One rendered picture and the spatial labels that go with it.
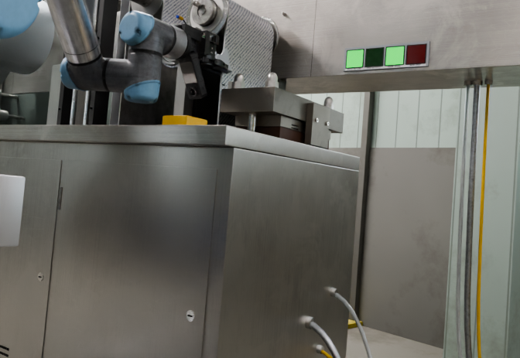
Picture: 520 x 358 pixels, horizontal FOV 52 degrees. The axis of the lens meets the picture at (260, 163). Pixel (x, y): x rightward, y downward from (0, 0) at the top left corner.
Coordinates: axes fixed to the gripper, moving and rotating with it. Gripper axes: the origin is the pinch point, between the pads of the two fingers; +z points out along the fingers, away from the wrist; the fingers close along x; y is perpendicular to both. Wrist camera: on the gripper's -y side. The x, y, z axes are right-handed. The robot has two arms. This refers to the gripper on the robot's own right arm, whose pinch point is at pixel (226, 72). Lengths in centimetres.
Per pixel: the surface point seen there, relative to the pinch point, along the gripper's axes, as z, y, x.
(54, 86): 4, 0, 80
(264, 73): 18.0, 4.0, -0.2
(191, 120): -27.9, -17.4, -13.5
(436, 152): 192, -2, -5
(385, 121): 201, 17, 29
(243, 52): 6.6, 7.3, -0.2
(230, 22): -0.2, 13.8, -0.3
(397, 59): 29.4, 8.6, -36.8
